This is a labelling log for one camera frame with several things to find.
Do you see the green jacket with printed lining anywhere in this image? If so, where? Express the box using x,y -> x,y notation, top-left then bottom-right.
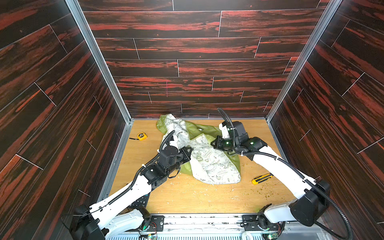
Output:
157,114 -> 241,185

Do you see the yellow tape measure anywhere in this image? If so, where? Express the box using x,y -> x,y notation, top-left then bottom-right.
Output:
130,132 -> 148,141

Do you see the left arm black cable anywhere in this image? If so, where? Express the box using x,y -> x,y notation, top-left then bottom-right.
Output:
61,130 -> 176,223

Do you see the black calculator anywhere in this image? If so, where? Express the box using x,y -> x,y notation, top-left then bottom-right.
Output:
129,193 -> 151,209

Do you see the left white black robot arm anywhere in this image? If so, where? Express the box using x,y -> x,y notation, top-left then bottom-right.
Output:
69,146 -> 193,240

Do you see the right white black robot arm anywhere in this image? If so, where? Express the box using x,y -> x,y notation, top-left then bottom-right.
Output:
211,122 -> 330,230

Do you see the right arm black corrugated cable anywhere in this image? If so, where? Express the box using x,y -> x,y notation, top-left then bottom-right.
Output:
217,107 -> 353,240

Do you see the yellow utility knife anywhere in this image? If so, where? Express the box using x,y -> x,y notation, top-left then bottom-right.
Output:
252,173 -> 274,185

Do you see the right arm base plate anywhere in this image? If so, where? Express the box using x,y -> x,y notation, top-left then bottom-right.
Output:
240,215 -> 285,232

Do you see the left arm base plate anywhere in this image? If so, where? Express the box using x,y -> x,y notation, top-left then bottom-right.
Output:
139,215 -> 165,232

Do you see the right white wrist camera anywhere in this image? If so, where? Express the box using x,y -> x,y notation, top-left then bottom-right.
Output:
219,122 -> 231,139

